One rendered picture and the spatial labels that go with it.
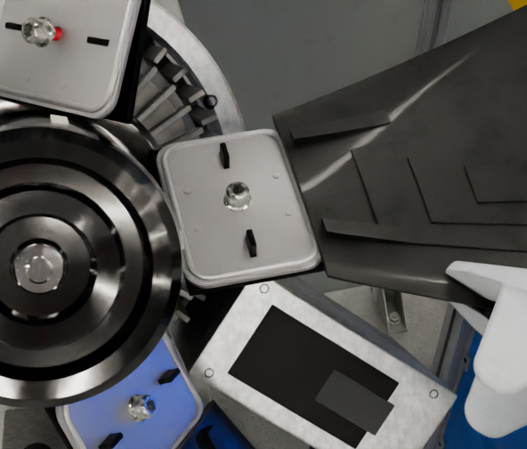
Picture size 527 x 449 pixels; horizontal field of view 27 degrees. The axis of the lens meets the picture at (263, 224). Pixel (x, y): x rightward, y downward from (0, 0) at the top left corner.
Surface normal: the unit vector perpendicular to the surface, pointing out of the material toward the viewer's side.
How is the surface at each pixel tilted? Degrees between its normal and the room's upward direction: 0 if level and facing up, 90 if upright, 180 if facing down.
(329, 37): 90
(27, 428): 41
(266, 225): 0
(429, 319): 0
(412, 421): 50
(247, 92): 90
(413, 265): 12
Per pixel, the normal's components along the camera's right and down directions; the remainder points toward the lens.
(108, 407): 0.80, -0.25
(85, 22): -0.59, -0.10
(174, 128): 0.27, 0.13
